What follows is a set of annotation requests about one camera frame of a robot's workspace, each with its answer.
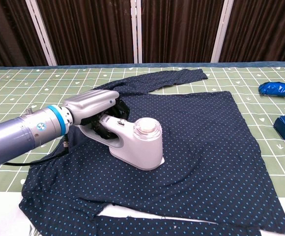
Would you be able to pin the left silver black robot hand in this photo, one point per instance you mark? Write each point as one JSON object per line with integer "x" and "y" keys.
{"x": 91, "y": 103}

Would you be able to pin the white handheld garment steamer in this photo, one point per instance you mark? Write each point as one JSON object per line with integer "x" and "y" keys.
{"x": 142, "y": 147}

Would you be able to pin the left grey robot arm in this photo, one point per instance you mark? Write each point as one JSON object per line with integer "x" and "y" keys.
{"x": 22, "y": 132}

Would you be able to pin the green grid tablecloth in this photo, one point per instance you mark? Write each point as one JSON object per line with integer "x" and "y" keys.
{"x": 34, "y": 88}

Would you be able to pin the dark brown pleated curtain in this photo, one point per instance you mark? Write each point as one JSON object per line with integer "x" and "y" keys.
{"x": 95, "y": 29}

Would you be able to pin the navy dotted long-sleeve shirt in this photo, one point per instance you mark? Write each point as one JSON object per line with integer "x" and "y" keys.
{"x": 181, "y": 147}

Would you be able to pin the blue snack packet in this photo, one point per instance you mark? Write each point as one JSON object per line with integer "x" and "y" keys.
{"x": 277, "y": 89}

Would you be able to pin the white partition frame post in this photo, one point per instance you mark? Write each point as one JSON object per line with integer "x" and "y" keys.
{"x": 222, "y": 29}
{"x": 136, "y": 32}
{"x": 41, "y": 34}

